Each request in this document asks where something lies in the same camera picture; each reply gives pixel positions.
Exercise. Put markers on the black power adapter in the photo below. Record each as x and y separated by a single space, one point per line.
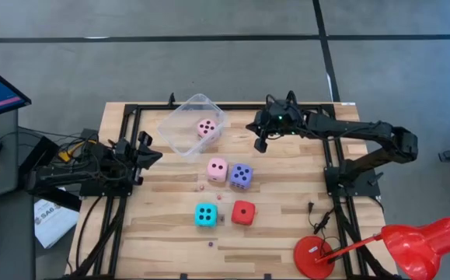
89 134

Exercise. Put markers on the clear plastic container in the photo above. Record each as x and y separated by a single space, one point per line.
178 132

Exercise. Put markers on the grey desk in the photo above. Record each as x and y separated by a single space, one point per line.
3 233

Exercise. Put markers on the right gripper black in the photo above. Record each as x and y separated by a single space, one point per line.
267 120

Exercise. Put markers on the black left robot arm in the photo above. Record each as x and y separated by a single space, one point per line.
73 175

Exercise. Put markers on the purple foam die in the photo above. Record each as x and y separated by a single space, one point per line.
241 176

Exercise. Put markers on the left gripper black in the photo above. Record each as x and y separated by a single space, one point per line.
139 163

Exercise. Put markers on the black desk stand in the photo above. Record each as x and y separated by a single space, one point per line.
40 153

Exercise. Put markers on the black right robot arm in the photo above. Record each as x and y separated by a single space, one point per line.
364 128

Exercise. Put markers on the red foam die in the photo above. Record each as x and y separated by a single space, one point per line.
243 212

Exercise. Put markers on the white paper booklet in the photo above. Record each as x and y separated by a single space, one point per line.
53 225

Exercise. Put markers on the pink foam die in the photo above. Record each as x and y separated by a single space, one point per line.
217 169
207 128

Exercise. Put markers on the red desk lamp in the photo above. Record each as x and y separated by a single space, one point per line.
423 245

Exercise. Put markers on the black aluminium table frame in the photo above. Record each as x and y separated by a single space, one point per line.
228 107

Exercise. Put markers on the teal foam die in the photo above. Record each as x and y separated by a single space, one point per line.
206 214

